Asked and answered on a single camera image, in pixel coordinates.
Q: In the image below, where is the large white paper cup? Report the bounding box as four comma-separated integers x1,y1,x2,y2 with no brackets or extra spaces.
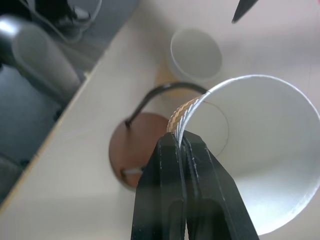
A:
166,74,320,237

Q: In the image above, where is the small white paper cup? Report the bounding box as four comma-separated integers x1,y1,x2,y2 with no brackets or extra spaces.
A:
155,27,223,100

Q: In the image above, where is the silver robot body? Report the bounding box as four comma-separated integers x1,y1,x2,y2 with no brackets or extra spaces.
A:
0,13,83,102

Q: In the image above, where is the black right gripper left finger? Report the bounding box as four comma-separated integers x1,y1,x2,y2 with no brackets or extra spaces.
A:
129,131,188,240

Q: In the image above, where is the wire cup holder wooden base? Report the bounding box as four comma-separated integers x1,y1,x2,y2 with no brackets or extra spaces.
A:
108,81,209,194

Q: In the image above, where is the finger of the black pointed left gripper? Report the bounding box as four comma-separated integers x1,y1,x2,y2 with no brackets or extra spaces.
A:
231,0,260,25

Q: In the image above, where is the grey cable loop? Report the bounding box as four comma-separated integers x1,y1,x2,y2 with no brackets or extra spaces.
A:
29,0,104,44

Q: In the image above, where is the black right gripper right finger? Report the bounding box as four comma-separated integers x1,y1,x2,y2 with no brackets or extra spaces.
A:
181,131,260,240

